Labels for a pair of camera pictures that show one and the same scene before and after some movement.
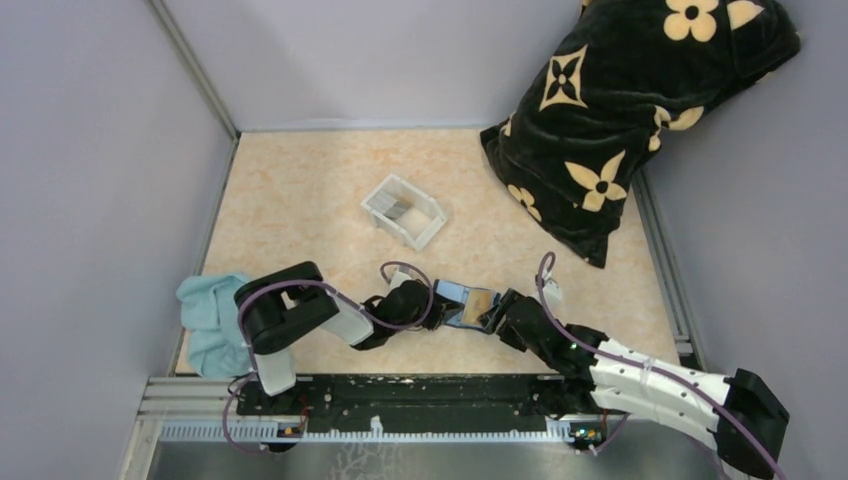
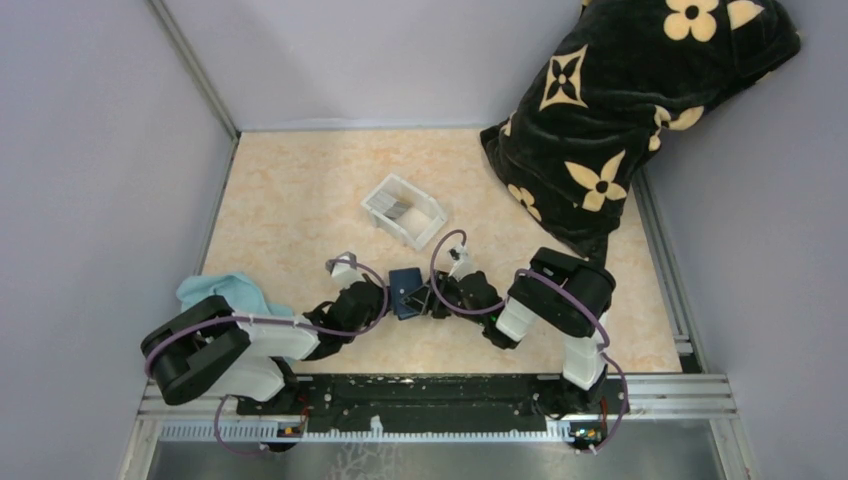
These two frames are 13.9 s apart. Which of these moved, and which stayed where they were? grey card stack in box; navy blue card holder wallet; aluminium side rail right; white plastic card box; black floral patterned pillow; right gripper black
Moved: navy blue card holder wallet; right gripper black
Stayed: white plastic card box; aluminium side rail right; grey card stack in box; black floral patterned pillow
